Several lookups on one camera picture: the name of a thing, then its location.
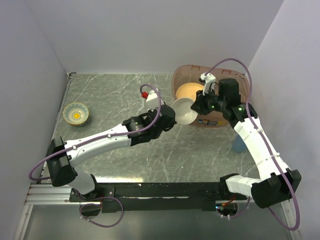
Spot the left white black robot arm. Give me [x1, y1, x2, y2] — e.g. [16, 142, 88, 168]
[47, 104, 177, 201]

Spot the cream ceramic bowl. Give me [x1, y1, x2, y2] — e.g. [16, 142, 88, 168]
[171, 97, 198, 125]

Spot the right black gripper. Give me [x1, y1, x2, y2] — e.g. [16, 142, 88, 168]
[190, 86, 226, 116]

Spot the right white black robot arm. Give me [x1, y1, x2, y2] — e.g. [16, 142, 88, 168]
[191, 78, 302, 209]

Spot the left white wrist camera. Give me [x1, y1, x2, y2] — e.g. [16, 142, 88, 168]
[141, 89, 159, 111]

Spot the translucent pink plastic bin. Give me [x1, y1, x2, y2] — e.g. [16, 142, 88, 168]
[171, 64, 250, 128]

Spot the blue plastic cup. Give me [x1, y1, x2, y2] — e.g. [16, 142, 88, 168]
[231, 135, 247, 153]

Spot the yellow orange plate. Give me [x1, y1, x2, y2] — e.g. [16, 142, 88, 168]
[175, 82, 204, 101]

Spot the blue yellow patterned bowl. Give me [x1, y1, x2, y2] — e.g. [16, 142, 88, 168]
[63, 102, 90, 127]

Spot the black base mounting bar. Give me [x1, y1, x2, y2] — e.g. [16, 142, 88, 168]
[69, 176, 246, 213]

